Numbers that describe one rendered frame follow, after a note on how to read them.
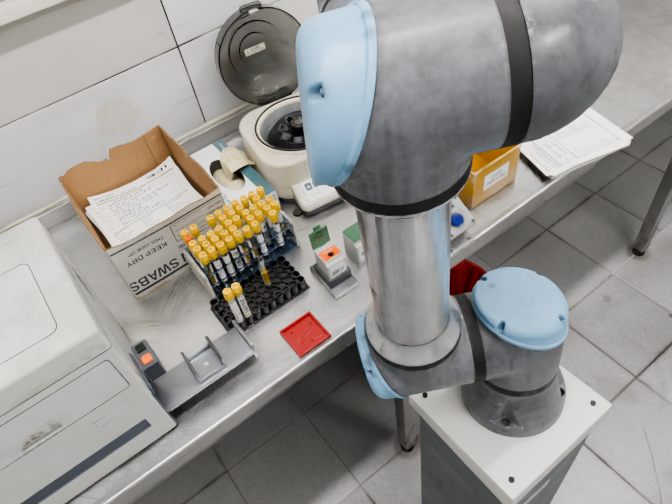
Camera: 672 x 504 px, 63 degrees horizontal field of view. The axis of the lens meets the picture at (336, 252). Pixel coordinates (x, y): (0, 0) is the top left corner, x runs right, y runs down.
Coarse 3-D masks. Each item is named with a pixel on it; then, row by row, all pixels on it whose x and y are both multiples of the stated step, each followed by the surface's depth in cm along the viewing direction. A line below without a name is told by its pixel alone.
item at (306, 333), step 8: (296, 320) 101; (304, 320) 101; (312, 320) 101; (288, 328) 101; (296, 328) 101; (304, 328) 100; (312, 328) 100; (320, 328) 100; (288, 336) 100; (296, 336) 99; (304, 336) 99; (312, 336) 99; (320, 336) 99; (328, 336) 98; (296, 344) 98; (304, 344) 98; (312, 344) 98; (320, 344) 98; (296, 352) 97; (304, 352) 96
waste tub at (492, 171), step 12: (480, 156) 123; (492, 156) 120; (504, 156) 109; (516, 156) 112; (480, 168) 121; (492, 168) 110; (504, 168) 112; (516, 168) 115; (468, 180) 110; (480, 180) 109; (492, 180) 112; (504, 180) 115; (468, 192) 112; (480, 192) 112; (492, 192) 115; (468, 204) 114
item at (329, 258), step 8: (320, 248) 102; (328, 248) 102; (336, 248) 102; (320, 256) 101; (328, 256) 101; (336, 256) 101; (344, 256) 101; (320, 264) 103; (328, 264) 101; (336, 264) 101; (344, 264) 102; (328, 272) 101; (336, 272) 102
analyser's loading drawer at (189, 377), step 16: (224, 336) 97; (240, 336) 96; (208, 352) 95; (224, 352) 95; (240, 352) 94; (256, 352) 95; (176, 368) 94; (192, 368) 90; (208, 368) 93; (224, 368) 92; (160, 384) 92; (176, 384) 92; (192, 384) 91; (208, 384) 91; (160, 400) 90; (176, 400) 90
